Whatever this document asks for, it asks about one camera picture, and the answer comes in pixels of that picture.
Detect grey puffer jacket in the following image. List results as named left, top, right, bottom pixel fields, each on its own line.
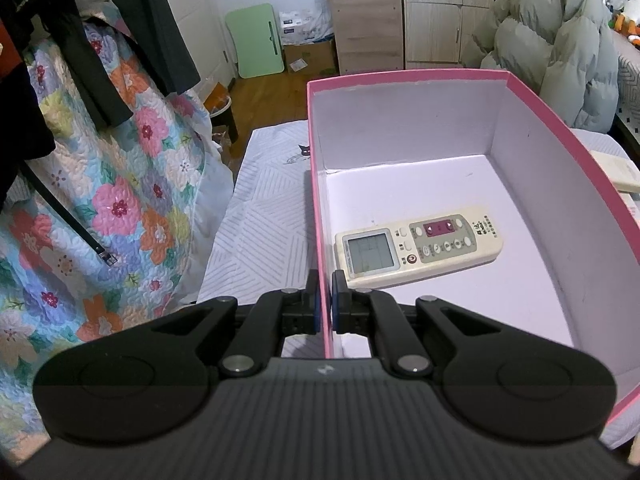
left=462, top=0, right=622, bottom=134

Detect pink cardboard box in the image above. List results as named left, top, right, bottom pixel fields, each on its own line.
left=306, top=69, right=640, bottom=422

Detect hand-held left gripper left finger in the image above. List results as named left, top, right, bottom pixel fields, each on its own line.
left=120, top=269, right=322, bottom=380

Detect dark grey coat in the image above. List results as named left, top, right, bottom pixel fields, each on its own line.
left=45, top=0, right=202, bottom=131

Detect black jacket with white trim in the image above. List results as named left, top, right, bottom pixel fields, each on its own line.
left=0, top=0, right=76, bottom=206

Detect beige remote control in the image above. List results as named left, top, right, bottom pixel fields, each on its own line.
left=334, top=206, right=503, bottom=291

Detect brown cardboard box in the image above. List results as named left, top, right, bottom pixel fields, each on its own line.
left=282, top=39, right=337, bottom=76

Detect light wooden wardrobe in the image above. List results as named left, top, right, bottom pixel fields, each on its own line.
left=400, top=0, right=528, bottom=71

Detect stuffed toy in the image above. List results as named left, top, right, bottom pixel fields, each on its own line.
left=595, top=0, right=640, bottom=52

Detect floral quilt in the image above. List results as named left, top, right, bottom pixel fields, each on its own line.
left=0, top=20, right=236, bottom=466

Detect white door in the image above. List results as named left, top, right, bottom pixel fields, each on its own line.
left=150, top=0, right=237, bottom=88

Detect black belt with buckle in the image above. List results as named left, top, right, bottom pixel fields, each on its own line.
left=20, top=160, right=119, bottom=266

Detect black trash bin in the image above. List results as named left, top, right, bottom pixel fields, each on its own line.
left=206, top=80, right=239, bottom=147

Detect red garment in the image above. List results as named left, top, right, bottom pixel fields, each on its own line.
left=0, top=22, right=22, bottom=81

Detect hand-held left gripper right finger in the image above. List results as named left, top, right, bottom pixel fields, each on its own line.
left=331, top=270, right=532, bottom=380

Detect wooden shelf cabinet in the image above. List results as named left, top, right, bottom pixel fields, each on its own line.
left=320, top=0, right=405, bottom=75

